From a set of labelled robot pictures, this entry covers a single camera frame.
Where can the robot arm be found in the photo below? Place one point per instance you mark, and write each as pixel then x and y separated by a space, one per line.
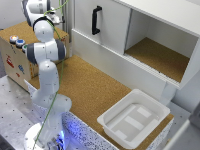
pixel 46 76

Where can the green button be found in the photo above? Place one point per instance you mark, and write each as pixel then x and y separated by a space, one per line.
pixel 24 47

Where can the white cabinet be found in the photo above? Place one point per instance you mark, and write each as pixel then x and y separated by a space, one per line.
pixel 110 63

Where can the red button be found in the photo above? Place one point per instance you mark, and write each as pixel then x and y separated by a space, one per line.
pixel 13 38

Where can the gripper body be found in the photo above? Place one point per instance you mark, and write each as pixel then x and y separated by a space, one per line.
pixel 55 18

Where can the white sliding door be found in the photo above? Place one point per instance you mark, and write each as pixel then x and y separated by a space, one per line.
pixel 115 26

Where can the blue button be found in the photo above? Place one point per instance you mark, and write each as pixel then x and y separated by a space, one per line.
pixel 20 42

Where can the wooden drawer box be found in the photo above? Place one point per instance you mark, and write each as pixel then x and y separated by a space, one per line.
pixel 13 70

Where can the white plastic box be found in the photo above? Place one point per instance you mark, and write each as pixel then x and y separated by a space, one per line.
pixel 133 120

